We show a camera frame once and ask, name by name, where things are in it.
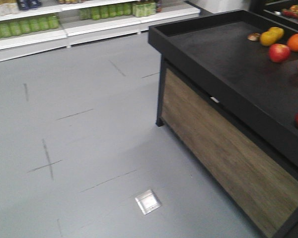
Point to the metal floor socket plate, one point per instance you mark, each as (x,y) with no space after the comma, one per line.
(148,201)

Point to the black wooden produce stand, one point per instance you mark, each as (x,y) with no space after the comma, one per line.
(235,111)

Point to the brown mushroom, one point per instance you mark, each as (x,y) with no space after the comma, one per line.
(254,37)

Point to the yellow round pear front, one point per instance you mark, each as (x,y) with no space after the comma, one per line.
(268,38)

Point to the yellow round pear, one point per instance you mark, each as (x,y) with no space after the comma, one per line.
(278,31)
(268,38)

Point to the red apple left tray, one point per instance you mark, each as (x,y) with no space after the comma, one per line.
(279,53)

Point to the yellow round pear back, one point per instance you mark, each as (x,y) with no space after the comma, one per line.
(278,31)

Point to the white supermarket shelf unit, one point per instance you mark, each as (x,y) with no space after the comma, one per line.
(73,31)

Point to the orange near yellow pears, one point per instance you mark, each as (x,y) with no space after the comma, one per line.
(297,42)

